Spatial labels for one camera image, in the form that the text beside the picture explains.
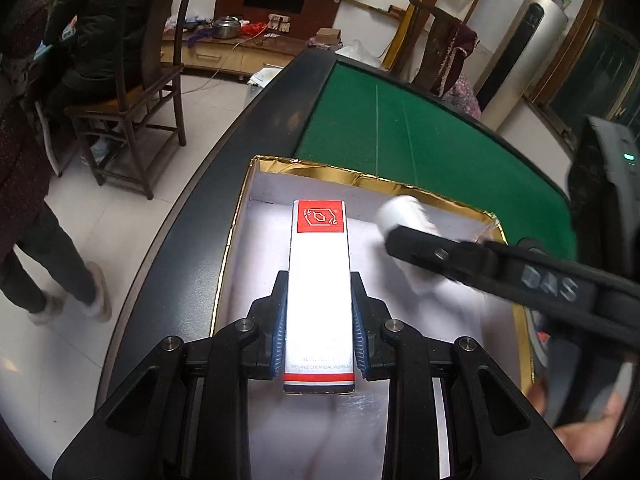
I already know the long white box red label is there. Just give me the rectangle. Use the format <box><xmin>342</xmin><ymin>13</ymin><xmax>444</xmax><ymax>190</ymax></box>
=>
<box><xmin>282</xmin><ymin>199</ymin><xmax>357</xmax><ymax>395</ymax></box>

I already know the barred window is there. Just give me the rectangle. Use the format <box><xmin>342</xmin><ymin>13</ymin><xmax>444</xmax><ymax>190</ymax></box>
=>
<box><xmin>530</xmin><ymin>0</ymin><xmax>640</xmax><ymax>136</ymax></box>

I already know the maroon cloth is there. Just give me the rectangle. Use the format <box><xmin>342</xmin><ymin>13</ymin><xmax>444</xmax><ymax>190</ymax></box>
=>
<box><xmin>440</xmin><ymin>22</ymin><xmax>481</xmax><ymax>96</ymax></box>

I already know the wooden television cabinet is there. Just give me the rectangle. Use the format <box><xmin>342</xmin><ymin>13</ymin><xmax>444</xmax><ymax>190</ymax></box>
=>
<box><xmin>160</xmin><ymin>0</ymin><xmax>346</xmax><ymax>81</ymax></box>

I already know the gold-rimmed white tray box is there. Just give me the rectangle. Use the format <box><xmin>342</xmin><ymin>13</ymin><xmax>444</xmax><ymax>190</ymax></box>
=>
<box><xmin>207</xmin><ymin>155</ymin><xmax>541</xmax><ymax>480</ymax></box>

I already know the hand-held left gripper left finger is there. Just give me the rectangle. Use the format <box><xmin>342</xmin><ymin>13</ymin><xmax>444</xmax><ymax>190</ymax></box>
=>
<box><xmin>52</xmin><ymin>270</ymin><xmax>291</xmax><ymax>480</ymax></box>

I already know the floral cloth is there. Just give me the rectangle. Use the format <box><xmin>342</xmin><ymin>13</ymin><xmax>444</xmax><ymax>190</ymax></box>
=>
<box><xmin>447</xmin><ymin>72</ymin><xmax>483</xmax><ymax>118</ymax></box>

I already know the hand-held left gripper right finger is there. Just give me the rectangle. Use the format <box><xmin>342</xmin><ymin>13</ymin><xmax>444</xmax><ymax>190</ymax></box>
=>
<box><xmin>350</xmin><ymin>270</ymin><xmax>581</xmax><ymax>480</ymax></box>

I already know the white plastic bottle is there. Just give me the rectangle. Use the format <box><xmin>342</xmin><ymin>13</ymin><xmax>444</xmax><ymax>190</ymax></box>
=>
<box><xmin>375</xmin><ymin>195</ymin><xmax>451</xmax><ymax>297</ymax></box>

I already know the standing air conditioner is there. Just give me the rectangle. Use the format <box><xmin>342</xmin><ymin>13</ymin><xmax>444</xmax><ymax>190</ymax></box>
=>
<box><xmin>475</xmin><ymin>0</ymin><xmax>571</xmax><ymax>131</ymax></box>

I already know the metal pot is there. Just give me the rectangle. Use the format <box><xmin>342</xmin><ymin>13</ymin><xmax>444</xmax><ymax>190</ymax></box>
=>
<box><xmin>212</xmin><ymin>16</ymin><xmax>242</xmax><ymax>40</ymax></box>

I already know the person's right hand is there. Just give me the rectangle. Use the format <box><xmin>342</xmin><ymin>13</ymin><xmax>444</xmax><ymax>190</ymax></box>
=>
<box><xmin>555</xmin><ymin>395</ymin><xmax>628</xmax><ymax>466</ymax></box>

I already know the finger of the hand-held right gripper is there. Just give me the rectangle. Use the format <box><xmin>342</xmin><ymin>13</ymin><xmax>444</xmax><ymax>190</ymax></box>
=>
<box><xmin>384</xmin><ymin>225</ymin><xmax>521</xmax><ymax>301</ymax></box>

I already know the white plastic bag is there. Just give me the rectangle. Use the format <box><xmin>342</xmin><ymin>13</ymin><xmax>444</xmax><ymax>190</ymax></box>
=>
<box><xmin>339</xmin><ymin>39</ymin><xmax>388</xmax><ymax>70</ymax></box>

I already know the wooden chair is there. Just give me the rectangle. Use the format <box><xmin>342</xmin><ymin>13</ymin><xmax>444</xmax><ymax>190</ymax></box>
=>
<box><xmin>65</xmin><ymin>0</ymin><xmax>188</xmax><ymax>201</ymax></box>
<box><xmin>407</xmin><ymin>0</ymin><xmax>481</xmax><ymax>98</ymax></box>

